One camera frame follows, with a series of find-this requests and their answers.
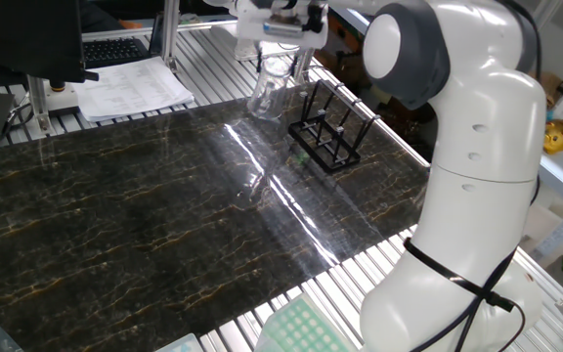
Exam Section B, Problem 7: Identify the aluminium profile bar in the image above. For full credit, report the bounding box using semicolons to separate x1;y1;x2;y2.
158;0;182;73
25;75;54;139

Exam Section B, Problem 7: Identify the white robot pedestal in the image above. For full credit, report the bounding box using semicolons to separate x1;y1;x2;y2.
234;36;264;63

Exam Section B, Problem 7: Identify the clear glass jar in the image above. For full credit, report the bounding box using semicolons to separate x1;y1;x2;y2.
245;42;296;122

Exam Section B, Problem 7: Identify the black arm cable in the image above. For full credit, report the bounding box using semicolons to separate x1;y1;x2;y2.
408;0;542;352

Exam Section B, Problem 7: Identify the golden piggy bank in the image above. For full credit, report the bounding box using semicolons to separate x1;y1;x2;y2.
542;118;563;155

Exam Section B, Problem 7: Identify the brown woven basket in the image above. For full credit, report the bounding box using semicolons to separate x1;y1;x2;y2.
543;71;563;110

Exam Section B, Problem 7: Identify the green pipette tip box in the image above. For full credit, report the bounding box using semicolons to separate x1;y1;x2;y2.
254;291;357;352

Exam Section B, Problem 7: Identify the blue pipette tip box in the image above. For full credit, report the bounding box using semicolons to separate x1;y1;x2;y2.
153;332;205;352

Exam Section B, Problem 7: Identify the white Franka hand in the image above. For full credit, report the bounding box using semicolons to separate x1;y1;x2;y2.
236;0;329;85

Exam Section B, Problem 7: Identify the black marble pattern mat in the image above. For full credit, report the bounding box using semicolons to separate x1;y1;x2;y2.
0;90;432;352

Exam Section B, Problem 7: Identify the white foam block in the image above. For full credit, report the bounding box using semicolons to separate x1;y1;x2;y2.
520;202;563;255

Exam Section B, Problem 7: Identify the white paper stack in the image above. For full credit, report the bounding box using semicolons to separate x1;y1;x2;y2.
70;56;195;123

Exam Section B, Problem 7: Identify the black keyboard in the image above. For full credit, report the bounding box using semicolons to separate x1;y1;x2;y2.
81;36;152;69

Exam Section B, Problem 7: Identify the black monitor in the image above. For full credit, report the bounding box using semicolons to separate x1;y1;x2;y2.
0;0;101;94

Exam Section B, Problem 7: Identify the black wire cup rack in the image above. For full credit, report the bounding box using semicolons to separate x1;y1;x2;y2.
288;77;381;175

